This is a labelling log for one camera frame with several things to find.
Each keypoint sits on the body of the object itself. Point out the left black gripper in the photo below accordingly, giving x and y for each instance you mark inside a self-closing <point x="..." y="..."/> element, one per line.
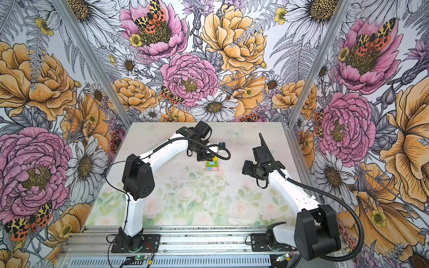
<point x="205" y="157"/>

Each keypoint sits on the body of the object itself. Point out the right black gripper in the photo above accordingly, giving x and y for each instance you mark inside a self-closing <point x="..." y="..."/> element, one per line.
<point x="246" y="169"/>

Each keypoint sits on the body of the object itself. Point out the green wood block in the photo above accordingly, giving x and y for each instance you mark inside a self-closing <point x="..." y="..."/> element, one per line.
<point x="212" y="164"/>

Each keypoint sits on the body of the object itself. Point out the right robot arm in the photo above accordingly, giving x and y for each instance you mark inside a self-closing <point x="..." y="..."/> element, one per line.
<point x="315" y="233"/>

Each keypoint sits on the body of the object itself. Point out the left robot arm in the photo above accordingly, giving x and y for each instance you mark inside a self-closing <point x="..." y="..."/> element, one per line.
<point x="139" y="180"/>

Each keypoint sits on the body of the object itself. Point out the vented metal grille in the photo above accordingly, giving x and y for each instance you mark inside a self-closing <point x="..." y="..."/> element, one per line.
<point x="200" y="261"/>

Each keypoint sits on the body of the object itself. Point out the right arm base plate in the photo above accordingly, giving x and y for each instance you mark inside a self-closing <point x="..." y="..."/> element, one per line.
<point x="263" y="243"/>

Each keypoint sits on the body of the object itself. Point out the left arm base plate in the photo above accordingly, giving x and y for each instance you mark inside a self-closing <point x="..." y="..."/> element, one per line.
<point x="148" y="243"/>

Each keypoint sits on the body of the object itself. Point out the left corner aluminium post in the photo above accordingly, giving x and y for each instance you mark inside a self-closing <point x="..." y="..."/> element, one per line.
<point x="79" y="37"/>

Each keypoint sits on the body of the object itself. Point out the corner aluminium post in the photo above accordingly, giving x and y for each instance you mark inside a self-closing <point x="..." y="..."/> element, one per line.
<point x="79" y="37"/>
<point x="335" y="26"/>

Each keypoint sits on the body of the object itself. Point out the aluminium rail frame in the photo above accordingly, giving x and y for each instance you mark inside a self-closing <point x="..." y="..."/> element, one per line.
<point x="174" y="240"/>

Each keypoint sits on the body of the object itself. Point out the right corner aluminium post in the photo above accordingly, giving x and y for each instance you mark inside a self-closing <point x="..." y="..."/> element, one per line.
<point x="335" y="26"/>

